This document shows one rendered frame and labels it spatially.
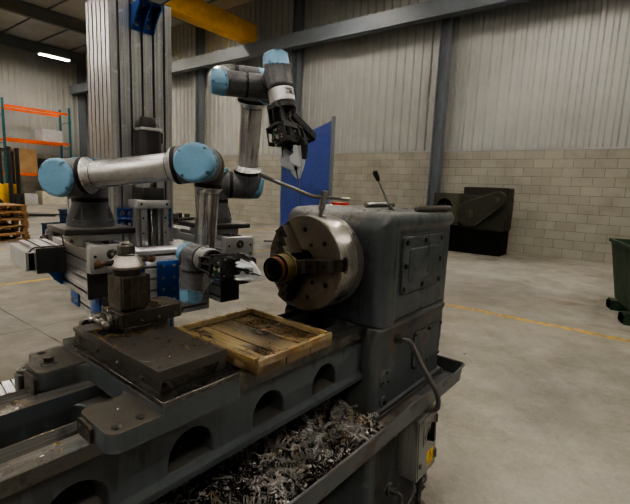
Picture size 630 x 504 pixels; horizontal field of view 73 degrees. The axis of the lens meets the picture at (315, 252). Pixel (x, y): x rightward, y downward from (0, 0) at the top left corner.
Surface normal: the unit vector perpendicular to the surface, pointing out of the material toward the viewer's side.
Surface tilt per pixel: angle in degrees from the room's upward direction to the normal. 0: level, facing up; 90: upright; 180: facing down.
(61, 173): 91
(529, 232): 90
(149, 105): 90
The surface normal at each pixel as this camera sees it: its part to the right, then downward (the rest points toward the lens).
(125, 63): 0.70, 0.14
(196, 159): 0.12, 0.14
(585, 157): -0.60, 0.10
